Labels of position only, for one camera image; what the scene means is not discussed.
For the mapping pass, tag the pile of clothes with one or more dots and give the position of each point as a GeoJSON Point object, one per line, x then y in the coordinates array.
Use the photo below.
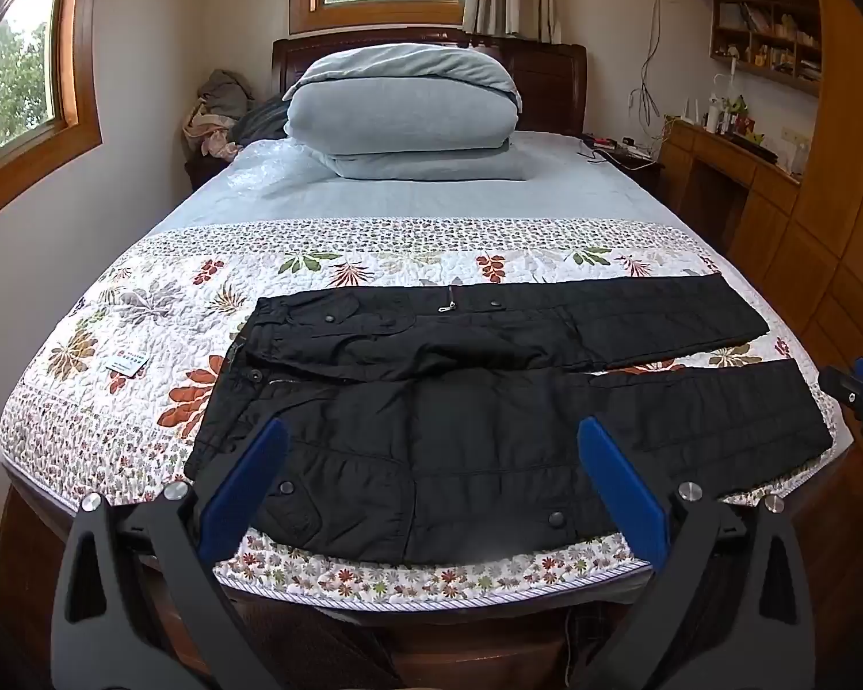
{"type": "Point", "coordinates": [219, 104]}

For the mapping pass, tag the wooden desk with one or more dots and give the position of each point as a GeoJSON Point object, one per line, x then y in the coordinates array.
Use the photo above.
{"type": "Point", "coordinates": [726, 180]}

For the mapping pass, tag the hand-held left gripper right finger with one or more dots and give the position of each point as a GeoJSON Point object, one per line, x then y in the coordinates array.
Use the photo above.
{"type": "Point", "coordinates": [618, 481]}

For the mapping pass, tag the dark wooden nightstand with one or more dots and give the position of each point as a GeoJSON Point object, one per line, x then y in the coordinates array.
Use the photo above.
{"type": "Point", "coordinates": [622, 158]}

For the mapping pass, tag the wooden wall shelf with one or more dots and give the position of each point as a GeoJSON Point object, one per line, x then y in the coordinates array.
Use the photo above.
{"type": "Point", "coordinates": [766, 39]}

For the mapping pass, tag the black pants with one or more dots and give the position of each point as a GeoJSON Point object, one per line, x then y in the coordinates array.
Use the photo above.
{"type": "Point", "coordinates": [474, 431]}

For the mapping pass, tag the clear plastic bag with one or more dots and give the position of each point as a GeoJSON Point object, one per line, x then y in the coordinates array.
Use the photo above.
{"type": "Point", "coordinates": [280, 162]}

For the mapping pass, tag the light blue bed sheet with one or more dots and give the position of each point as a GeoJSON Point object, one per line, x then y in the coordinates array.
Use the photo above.
{"type": "Point", "coordinates": [439, 198]}

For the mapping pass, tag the wooden side window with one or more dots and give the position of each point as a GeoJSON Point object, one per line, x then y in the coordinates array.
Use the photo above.
{"type": "Point", "coordinates": [14, 86]}

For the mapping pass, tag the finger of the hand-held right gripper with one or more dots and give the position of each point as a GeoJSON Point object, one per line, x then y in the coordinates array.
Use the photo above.
{"type": "Point", "coordinates": [845, 384]}

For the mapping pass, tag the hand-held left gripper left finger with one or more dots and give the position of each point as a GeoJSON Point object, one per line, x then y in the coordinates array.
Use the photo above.
{"type": "Point", "coordinates": [248, 478]}

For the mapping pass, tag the white wall socket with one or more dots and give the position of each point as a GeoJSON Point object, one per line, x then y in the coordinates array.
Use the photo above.
{"type": "Point", "coordinates": [796, 137]}

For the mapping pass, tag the folded light blue duvet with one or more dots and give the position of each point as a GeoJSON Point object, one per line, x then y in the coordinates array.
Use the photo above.
{"type": "Point", "coordinates": [403, 115]}

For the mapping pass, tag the floral quilted bedspread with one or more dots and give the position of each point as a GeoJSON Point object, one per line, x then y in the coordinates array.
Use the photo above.
{"type": "Point", "coordinates": [151, 302]}

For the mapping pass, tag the dark grey garment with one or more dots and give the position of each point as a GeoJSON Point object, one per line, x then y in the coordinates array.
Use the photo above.
{"type": "Point", "coordinates": [259, 122]}

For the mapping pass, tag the small white card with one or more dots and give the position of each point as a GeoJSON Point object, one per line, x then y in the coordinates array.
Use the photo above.
{"type": "Point", "coordinates": [126, 363]}

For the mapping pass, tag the wooden wardrobe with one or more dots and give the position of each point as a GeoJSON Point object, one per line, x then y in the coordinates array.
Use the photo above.
{"type": "Point", "coordinates": [856, 158]}

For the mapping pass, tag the white desk lamp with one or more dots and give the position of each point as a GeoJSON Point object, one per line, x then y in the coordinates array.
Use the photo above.
{"type": "Point", "coordinates": [714, 104]}

